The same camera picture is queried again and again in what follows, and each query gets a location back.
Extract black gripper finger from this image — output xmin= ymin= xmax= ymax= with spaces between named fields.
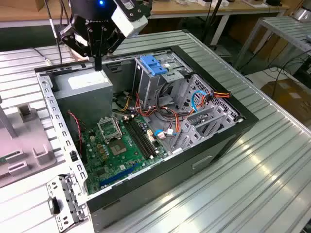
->
xmin=98 ymin=26 xmax=126 ymax=71
xmin=60 ymin=23 xmax=99 ymax=71

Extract red yellow orange power wire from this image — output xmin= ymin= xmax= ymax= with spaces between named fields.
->
xmin=205 ymin=90 xmax=231 ymax=104

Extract grey metal disk bay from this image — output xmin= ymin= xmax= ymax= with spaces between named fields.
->
xmin=170 ymin=74 xmax=245 ymax=156

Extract blue plastic drive latch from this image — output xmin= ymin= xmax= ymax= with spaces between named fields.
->
xmin=140 ymin=55 xmax=169 ymax=76

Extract grey power supply unit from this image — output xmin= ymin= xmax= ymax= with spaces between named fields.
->
xmin=52 ymin=69 xmax=114 ymax=127

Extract grey optical drive cage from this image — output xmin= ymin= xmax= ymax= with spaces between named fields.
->
xmin=132 ymin=52 xmax=192 ymax=110

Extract wooden top desk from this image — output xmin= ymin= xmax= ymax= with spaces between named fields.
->
xmin=0 ymin=0 xmax=290 ymax=28

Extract black RAM slot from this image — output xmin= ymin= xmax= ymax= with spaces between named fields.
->
xmin=128 ymin=117 xmax=155 ymax=158
xmin=131 ymin=116 xmax=158 ymax=157
xmin=122 ymin=118 xmax=149 ymax=160
xmin=125 ymin=118 xmax=152 ymax=159

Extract black tripod stand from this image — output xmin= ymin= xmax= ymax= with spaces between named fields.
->
xmin=200 ymin=0 xmax=225 ymax=50

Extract CPU socket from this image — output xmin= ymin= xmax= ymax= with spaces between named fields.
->
xmin=106 ymin=138 xmax=129 ymax=157

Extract grey parts rack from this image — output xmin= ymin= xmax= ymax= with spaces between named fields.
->
xmin=0 ymin=96 xmax=54 ymax=187

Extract green motherboard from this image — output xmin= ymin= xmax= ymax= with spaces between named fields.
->
xmin=81 ymin=113 xmax=171 ymax=195

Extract blue expansion slot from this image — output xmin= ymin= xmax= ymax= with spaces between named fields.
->
xmin=99 ymin=162 xmax=139 ymax=188

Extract green RAM stick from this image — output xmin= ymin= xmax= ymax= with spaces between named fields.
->
xmin=0 ymin=150 xmax=21 ymax=166

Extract black open PC case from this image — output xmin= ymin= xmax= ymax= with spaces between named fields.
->
xmin=34 ymin=45 xmax=259 ymax=233

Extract brown cardboard box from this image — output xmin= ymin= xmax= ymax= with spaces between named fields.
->
xmin=254 ymin=33 xmax=291 ymax=63

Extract metal slat side table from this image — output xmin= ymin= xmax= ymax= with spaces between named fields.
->
xmin=233 ymin=16 xmax=311 ymax=71

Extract flat labelled cardboard box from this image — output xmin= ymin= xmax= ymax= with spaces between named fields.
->
xmin=261 ymin=78 xmax=311 ymax=122

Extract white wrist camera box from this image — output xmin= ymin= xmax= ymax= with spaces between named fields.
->
xmin=111 ymin=0 xmax=149 ymax=39

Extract grey cable with metal plug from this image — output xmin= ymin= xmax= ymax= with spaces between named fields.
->
xmin=33 ymin=47 xmax=53 ymax=66

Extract yellow black power wires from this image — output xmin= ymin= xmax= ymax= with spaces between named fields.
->
xmin=114 ymin=93 xmax=134 ymax=114

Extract metal socket cover frame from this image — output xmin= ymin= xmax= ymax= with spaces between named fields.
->
xmin=96 ymin=116 xmax=122 ymax=143

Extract red black fan wire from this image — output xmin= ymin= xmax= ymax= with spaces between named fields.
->
xmin=67 ymin=110 xmax=86 ymax=146

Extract multicolour wire bundle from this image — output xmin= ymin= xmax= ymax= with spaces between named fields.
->
xmin=135 ymin=92 xmax=195 ymax=136

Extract blue flat data wire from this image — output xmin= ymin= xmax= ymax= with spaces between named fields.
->
xmin=191 ymin=90 xmax=210 ymax=113

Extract metal expansion card bracket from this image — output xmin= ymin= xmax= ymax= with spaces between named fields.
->
xmin=46 ymin=173 xmax=89 ymax=230

